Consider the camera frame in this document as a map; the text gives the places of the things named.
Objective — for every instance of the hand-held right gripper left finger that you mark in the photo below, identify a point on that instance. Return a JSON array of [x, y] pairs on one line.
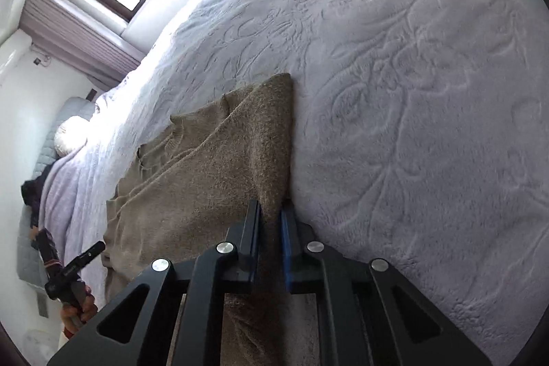
[[256, 229]]

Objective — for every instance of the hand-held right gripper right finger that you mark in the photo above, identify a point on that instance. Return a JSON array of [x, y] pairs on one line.
[[286, 248]]

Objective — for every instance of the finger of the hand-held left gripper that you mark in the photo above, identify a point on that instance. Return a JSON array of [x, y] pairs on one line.
[[85, 255]]

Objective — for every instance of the brown knitted sweater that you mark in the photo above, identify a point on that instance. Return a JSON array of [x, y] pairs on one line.
[[206, 181]]

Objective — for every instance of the person's left hand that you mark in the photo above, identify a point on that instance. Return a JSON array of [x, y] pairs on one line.
[[83, 308]]

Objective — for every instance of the dark cloth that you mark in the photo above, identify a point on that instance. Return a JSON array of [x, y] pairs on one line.
[[33, 194]]

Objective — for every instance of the grey quilted headboard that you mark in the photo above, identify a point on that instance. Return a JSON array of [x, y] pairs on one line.
[[40, 160]]

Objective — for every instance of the white pillow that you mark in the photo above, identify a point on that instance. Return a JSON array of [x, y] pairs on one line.
[[70, 136]]

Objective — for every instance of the pale embossed bed blanket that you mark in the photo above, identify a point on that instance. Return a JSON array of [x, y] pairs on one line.
[[407, 113]]

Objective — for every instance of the pleated mauve curtain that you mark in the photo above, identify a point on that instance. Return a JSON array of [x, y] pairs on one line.
[[75, 33]]

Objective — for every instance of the wall socket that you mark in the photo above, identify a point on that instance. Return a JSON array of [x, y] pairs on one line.
[[40, 60]]

